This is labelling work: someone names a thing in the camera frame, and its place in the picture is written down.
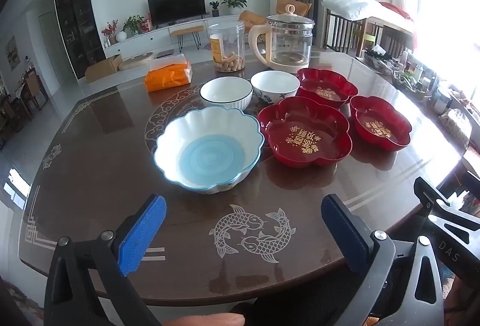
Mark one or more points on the large red flower-shaped plate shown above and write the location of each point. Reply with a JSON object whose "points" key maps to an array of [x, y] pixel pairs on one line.
{"points": [[303, 138]]}

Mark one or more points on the orange seat cushion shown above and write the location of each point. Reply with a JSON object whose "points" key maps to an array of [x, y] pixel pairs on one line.
{"points": [[249, 18]]}

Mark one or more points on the small red flower-shaped plate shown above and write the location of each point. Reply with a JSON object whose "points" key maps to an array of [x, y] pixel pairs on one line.
{"points": [[326, 93], [378, 127]]}

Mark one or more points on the orange tissue pack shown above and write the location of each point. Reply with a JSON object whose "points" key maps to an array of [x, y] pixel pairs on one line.
{"points": [[167, 78]]}

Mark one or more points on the dark glass display cabinet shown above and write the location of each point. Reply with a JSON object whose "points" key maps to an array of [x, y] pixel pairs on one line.
{"points": [[77, 22]]}

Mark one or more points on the wooden dining chair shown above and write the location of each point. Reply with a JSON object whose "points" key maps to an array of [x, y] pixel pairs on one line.
{"points": [[33, 86]]}

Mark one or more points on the red cloth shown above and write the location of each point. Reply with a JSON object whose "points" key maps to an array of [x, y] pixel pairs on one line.
{"points": [[395, 10]]}

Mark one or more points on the clear plastic snack jar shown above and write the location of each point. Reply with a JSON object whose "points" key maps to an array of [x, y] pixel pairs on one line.
{"points": [[227, 48]]}

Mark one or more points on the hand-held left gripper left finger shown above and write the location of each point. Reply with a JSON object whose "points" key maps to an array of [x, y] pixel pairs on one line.
{"points": [[142, 232]]}

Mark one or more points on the white bowl with blue flower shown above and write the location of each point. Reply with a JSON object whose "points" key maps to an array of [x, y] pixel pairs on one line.
{"points": [[275, 84]]}

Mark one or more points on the cardboard box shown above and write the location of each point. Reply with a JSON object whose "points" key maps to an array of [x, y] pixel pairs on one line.
{"points": [[103, 67]]}

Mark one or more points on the wooden armchair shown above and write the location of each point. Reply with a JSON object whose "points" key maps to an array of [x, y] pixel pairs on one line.
{"points": [[303, 7]]}

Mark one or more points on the red flower arrangement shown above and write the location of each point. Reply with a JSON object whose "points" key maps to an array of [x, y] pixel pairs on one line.
{"points": [[109, 29]]}

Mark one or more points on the wooden stool with metal legs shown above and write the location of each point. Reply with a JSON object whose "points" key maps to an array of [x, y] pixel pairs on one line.
{"points": [[186, 29]]}

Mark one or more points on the white bowl with dark rim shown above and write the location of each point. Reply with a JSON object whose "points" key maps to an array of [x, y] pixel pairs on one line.
{"points": [[225, 91]]}

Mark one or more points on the cluster of bottles and jars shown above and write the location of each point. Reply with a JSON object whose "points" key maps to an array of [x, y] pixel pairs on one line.
{"points": [[423, 82]]}

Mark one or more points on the scalloped white and blue bowl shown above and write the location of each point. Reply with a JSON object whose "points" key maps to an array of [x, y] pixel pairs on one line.
{"points": [[210, 161]]}

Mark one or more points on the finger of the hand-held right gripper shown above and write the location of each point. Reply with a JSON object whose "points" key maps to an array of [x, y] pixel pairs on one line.
{"points": [[431, 194]]}

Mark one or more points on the black television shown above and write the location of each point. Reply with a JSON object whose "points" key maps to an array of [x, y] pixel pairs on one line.
{"points": [[176, 7]]}

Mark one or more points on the framed wall painting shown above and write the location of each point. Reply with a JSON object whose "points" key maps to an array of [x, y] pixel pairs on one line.
{"points": [[12, 52]]}

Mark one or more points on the bushy green potted plant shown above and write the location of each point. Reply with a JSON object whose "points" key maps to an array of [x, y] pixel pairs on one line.
{"points": [[133, 24]]}

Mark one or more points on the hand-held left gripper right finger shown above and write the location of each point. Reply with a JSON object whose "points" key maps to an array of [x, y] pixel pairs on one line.
{"points": [[345, 232]]}

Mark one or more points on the dark wooden crib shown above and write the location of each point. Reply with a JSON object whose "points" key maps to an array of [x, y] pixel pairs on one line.
{"points": [[345, 35]]}

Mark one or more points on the large green potted plant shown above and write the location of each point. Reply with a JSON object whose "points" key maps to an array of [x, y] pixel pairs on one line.
{"points": [[235, 1]]}

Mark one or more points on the white television cabinet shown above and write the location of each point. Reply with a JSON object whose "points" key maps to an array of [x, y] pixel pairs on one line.
{"points": [[157, 39]]}

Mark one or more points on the red gift box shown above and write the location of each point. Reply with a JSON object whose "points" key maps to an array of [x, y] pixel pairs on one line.
{"points": [[145, 25]]}

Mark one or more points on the small potted plant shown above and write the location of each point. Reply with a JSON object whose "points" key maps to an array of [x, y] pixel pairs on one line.
{"points": [[214, 7]]}

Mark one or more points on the white pillow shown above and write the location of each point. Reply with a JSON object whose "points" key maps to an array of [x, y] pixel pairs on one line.
{"points": [[350, 7]]}

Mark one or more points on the person's left hand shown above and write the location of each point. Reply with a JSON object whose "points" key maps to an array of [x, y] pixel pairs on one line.
{"points": [[210, 320]]}

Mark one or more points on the round white vase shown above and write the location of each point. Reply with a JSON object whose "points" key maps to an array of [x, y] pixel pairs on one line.
{"points": [[121, 36]]}

